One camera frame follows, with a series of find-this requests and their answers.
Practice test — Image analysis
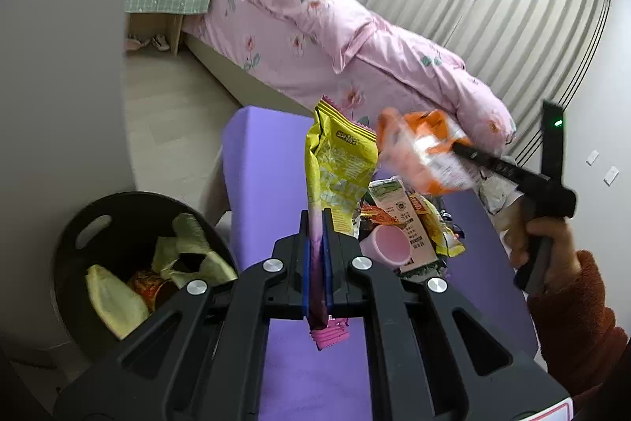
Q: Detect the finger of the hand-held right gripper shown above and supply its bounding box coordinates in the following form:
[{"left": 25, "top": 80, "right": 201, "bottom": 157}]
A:
[{"left": 452, "top": 144, "right": 530, "bottom": 186}]

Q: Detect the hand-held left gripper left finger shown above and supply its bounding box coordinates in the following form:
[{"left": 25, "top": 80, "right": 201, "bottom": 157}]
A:
[{"left": 53, "top": 211, "right": 321, "bottom": 421}]

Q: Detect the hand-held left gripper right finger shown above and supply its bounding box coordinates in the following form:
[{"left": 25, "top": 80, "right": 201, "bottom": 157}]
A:
[{"left": 323, "top": 209, "right": 573, "bottom": 421}]

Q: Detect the orange snack packet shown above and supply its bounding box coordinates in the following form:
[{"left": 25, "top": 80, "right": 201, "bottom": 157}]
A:
[{"left": 377, "top": 108, "right": 481, "bottom": 196}]

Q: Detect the green white milk carton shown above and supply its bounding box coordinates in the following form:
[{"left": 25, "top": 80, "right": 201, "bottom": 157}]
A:
[{"left": 367, "top": 177, "right": 439, "bottom": 274}]

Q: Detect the yellow snack bag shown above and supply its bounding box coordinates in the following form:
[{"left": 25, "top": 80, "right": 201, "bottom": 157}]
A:
[{"left": 304, "top": 96, "right": 379, "bottom": 350}]

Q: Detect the black trash bin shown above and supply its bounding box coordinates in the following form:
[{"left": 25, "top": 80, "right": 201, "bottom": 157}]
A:
[{"left": 53, "top": 191, "right": 241, "bottom": 343}]

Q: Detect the person's right forearm fleece sleeve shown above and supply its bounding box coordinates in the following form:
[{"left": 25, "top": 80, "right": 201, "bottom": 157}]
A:
[{"left": 526, "top": 251, "right": 631, "bottom": 402}]

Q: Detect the person's right hand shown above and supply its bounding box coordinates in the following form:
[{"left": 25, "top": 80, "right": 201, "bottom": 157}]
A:
[{"left": 505, "top": 199, "right": 581, "bottom": 288}]

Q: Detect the white crumpled wrapper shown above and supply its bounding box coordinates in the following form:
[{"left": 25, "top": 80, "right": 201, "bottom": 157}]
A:
[{"left": 477, "top": 172, "right": 519, "bottom": 215}]

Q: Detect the pink cup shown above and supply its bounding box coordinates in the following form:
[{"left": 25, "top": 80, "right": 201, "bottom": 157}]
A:
[{"left": 359, "top": 224, "right": 412, "bottom": 271}]

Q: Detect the yellow red snack packet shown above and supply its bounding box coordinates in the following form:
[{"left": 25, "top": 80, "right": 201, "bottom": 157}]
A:
[{"left": 411, "top": 193, "right": 467, "bottom": 258}]

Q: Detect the purple table mat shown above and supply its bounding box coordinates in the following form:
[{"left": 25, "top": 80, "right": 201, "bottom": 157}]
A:
[{"left": 221, "top": 106, "right": 540, "bottom": 421}]

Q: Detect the yellow-green crumpled wrapper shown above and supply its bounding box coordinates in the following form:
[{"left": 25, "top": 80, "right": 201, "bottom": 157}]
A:
[{"left": 152, "top": 213, "right": 238, "bottom": 288}]

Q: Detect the red instant noodle cup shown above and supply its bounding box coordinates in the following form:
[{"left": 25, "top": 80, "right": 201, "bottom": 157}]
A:
[{"left": 127, "top": 269, "right": 173, "bottom": 311}]

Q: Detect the pale yellow wrapper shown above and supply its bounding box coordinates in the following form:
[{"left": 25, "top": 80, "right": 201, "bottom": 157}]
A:
[{"left": 86, "top": 264, "right": 150, "bottom": 338}]

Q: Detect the pink floral duvet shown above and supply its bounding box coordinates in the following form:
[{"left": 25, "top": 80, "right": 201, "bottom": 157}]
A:
[{"left": 182, "top": 0, "right": 517, "bottom": 155}]

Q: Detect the wooden nightstand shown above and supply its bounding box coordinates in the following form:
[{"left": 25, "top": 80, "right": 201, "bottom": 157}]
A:
[{"left": 125, "top": 13, "right": 185, "bottom": 57}]

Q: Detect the beige bed frame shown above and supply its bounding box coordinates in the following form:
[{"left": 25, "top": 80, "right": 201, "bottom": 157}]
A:
[{"left": 185, "top": 0, "right": 336, "bottom": 116}]

